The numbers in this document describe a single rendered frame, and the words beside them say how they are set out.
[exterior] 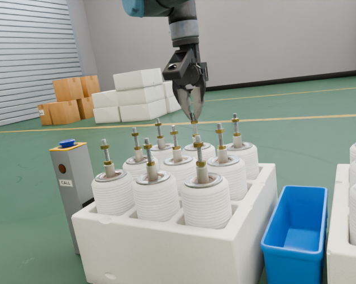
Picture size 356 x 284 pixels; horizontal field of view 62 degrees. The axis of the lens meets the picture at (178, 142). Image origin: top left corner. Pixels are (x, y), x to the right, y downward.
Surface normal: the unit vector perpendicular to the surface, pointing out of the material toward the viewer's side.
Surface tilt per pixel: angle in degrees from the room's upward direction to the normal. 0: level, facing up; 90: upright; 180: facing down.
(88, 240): 90
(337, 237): 0
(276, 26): 90
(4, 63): 90
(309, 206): 88
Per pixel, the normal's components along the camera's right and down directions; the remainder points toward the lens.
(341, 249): -0.15, -0.96
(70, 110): 0.85, 0.00
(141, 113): -0.44, 0.27
